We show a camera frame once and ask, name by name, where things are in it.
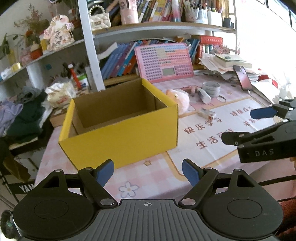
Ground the small clear red case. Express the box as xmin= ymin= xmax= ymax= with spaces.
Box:
xmin=197 ymin=108 xmax=216 ymax=121

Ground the grey tape roll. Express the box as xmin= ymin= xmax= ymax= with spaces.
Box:
xmin=202 ymin=81 xmax=221 ymax=97

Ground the red smartphone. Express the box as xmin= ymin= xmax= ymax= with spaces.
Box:
xmin=233 ymin=65 xmax=253 ymax=91

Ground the pink printed desk mat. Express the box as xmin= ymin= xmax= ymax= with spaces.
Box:
xmin=36 ymin=75 xmax=295 ymax=201

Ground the pink plush toy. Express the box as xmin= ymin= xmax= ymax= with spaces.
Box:
xmin=166 ymin=89 xmax=190 ymax=115

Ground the stack of papers books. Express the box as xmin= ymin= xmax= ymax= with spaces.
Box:
xmin=199 ymin=53 xmax=260 ymax=75

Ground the yellow cardboard box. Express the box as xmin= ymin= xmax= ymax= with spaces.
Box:
xmin=59 ymin=79 xmax=178 ymax=170

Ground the checkered board box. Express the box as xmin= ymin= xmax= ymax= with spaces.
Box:
xmin=50 ymin=104 xmax=69 ymax=128

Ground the crumpled white plastic bag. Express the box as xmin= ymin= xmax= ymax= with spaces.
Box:
xmin=45 ymin=81 xmax=76 ymax=108

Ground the red book box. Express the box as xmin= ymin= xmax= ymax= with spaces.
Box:
xmin=198 ymin=35 xmax=223 ymax=46

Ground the pile of clothes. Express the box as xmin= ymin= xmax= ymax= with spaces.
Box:
xmin=1 ymin=86 xmax=52 ymax=144

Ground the pink keyboard learning toy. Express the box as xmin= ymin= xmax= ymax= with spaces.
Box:
xmin=134 ymin=43 xmax=194 ymax=83

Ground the red white pen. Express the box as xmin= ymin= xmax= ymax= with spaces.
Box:
xmin=68 ymin=64 xmax=82 ymax=90

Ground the row of blue books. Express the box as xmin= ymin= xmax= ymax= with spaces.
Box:
xmin=100 ymin=39 xmax=164 ymax=80

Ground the white wooden shelf unit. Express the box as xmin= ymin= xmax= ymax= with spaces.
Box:
xmin=1 ymin=1 xmax=237 ymax=98

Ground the floral ceramic figurine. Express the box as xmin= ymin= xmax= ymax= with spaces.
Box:
xmin=44 ymin=15 xmax=75 ymax=51

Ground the white quilted handbag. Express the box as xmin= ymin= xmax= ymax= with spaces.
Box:
xmin=88 ymin=4 xmax=111 ymax=31

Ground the pink cylindrical case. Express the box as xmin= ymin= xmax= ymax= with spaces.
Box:
xmin=119 ymin=0 xmax=139 ymax=25

